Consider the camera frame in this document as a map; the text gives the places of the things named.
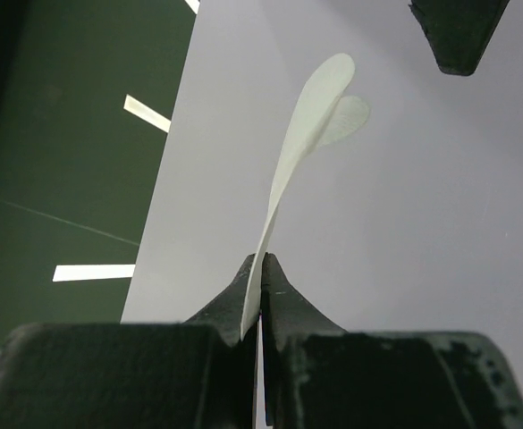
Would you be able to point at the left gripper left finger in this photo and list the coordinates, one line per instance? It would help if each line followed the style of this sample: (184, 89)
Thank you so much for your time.
(201, 373)

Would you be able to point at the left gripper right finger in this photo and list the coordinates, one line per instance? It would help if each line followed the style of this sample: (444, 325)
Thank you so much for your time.
(319, 375)

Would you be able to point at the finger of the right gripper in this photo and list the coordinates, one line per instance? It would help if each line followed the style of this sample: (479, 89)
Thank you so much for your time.
(458, 31)

